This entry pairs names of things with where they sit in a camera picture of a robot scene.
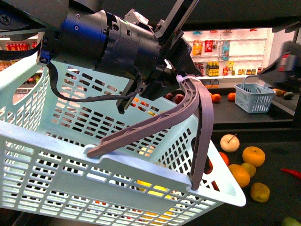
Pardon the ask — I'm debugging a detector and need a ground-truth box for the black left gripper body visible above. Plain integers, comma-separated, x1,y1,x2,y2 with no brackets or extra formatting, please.
116,0,200,115

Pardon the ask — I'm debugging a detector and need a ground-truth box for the grey basket handle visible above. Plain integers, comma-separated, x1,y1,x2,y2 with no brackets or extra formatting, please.
87,75,214,191

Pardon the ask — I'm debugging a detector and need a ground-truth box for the yellow lemon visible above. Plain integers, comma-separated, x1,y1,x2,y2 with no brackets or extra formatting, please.
136,180,172,200

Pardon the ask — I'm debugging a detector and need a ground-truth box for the light blue shopping basket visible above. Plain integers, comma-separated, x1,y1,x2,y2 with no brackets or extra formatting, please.
0,56,246,226

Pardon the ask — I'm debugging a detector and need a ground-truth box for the white sauce shelf unit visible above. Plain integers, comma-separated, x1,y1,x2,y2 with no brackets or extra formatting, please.
184,28,274,87

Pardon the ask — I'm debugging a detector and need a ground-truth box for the far orange beside lemon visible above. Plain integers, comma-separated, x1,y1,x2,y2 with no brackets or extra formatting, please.
211,94,221,103

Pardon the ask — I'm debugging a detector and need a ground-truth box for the blue basket on far shelf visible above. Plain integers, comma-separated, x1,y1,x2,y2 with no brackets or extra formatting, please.
234,75,276,114

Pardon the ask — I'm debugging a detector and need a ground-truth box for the black metal shelf rack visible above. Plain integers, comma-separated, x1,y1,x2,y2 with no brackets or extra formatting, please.
0,0,301,226

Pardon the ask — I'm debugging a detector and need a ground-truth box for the far dark red apple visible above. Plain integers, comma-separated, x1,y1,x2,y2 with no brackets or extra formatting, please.
174,94,184,104

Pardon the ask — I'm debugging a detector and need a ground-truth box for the far orange near basket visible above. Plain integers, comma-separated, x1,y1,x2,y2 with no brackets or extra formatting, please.
228,92,236,102

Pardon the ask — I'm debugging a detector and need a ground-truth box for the white pear with stem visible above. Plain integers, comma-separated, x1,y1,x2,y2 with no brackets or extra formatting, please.
220,134,240,153

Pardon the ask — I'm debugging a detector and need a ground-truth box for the orange near tray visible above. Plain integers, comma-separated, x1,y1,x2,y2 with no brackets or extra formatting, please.
219,152,229,166

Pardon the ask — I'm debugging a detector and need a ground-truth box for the red yellow apple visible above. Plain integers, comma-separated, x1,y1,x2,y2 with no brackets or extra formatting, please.
204,158,213,175

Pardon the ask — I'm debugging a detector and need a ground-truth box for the yellow apple right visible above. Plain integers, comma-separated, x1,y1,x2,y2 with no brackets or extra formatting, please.
242,146,266,167

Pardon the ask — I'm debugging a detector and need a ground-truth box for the orange yellow persimmon fruit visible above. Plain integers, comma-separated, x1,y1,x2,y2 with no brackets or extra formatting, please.
228,164,251,188

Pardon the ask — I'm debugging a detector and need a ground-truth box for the brown kiwi lower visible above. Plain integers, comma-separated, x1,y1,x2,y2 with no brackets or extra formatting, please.
250,182,270,203

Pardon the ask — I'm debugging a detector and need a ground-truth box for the red chili pepper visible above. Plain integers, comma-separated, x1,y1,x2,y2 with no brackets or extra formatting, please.
280,168,301,180

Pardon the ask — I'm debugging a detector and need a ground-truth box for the green avocado lime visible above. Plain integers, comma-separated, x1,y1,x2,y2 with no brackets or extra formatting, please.
281,217,301,226

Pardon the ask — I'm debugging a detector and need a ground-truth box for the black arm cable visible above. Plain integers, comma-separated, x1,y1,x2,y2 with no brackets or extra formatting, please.
46,62,143,103

